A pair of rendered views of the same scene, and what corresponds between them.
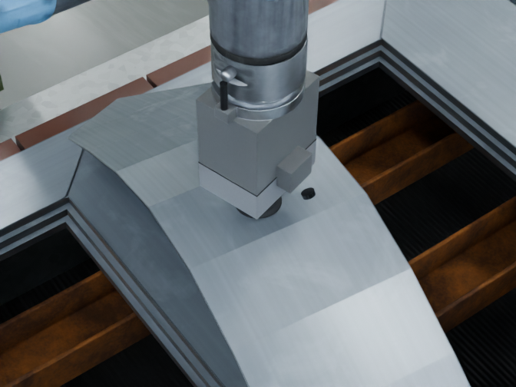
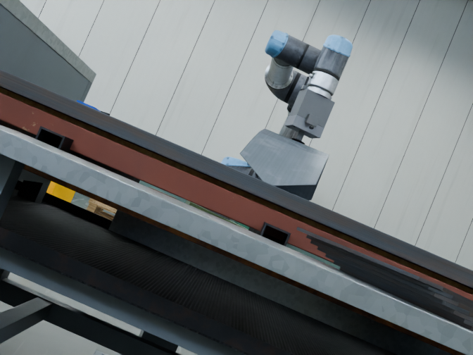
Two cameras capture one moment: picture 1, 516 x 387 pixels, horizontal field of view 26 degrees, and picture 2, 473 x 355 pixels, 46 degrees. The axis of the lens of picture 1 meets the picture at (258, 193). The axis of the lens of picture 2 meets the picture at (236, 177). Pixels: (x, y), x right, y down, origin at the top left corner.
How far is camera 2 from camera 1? 1.39 m
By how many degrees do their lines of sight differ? 61
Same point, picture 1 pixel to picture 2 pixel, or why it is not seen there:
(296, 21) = (334, 63)
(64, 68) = not seen: outside the picture
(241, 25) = (321, 58)
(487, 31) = not seen: hidden behind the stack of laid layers
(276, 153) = (310, 108)
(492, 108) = not seen: hidden behind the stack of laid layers
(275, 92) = (319, 82)
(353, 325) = (297, 151)
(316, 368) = (277, 146)
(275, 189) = (303, 122)
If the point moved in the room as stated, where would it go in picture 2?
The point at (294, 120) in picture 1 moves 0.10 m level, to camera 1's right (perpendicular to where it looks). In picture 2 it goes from (320, 105) to (353, 113)
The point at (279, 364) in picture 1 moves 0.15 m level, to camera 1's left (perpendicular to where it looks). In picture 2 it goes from (268, 139) to (223, 125)
